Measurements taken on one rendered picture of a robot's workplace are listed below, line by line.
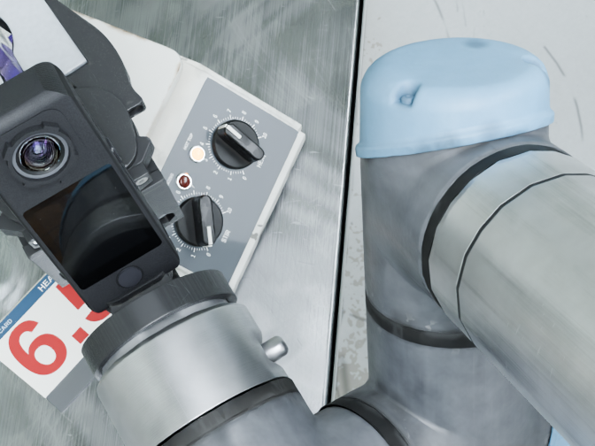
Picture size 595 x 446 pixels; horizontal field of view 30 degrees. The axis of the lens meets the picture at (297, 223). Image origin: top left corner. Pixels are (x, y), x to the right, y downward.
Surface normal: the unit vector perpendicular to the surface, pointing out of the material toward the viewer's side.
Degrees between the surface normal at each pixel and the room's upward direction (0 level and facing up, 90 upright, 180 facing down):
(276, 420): 35
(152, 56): 0
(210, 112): 30
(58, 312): 40
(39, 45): 0
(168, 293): 19
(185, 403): 12
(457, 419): 46
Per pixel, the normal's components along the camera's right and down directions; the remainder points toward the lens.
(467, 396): 0.05, 0.47
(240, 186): 0.42, -0.05
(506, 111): 0.41, 0.37
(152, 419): -0.43, -0.02
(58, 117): 0.41, 0.60
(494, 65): -0.06, -0.88
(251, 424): 0.25, -0.43
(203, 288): 0.57, -0.55
